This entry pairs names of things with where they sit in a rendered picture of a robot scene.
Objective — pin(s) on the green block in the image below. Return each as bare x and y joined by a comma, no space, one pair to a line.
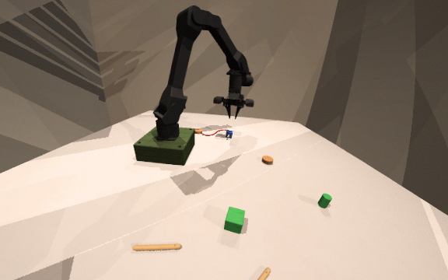
234,220

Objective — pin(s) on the green cylinder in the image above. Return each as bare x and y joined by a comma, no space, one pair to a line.
324,200

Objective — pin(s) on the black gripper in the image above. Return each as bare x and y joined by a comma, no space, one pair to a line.
220,99

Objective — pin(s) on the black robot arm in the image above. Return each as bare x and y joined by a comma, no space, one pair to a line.
190,23

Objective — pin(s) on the thin wooden stick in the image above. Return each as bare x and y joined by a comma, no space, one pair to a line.
265,274
157,247

